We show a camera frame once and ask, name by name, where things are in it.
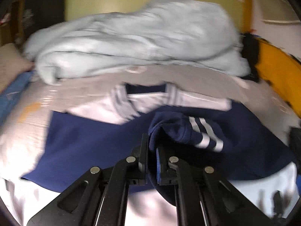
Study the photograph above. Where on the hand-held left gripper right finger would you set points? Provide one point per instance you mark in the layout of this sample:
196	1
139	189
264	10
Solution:
158	167

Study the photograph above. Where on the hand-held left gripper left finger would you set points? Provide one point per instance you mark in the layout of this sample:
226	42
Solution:
143	153

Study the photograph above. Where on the white and navy varsity jacket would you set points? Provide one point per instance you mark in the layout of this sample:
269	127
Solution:
94	146

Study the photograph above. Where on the grey duvet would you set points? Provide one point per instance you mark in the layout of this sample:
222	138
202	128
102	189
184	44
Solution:
131	40

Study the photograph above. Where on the blue pillow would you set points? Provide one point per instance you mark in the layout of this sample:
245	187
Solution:
14	94

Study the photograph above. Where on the black garment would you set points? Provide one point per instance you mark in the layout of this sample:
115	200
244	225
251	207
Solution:
250	49

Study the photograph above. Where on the yellow cushion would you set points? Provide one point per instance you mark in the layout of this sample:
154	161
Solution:
277	70

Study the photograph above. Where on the beige pillow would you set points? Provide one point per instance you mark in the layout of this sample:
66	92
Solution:
11	63

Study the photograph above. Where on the black printed cushion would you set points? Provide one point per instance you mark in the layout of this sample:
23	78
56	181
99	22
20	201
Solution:
44	4

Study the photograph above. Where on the patchwork curtain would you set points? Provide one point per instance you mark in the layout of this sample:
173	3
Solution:
277	9

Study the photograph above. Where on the wooden bed frame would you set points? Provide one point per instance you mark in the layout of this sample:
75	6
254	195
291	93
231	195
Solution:
247	9

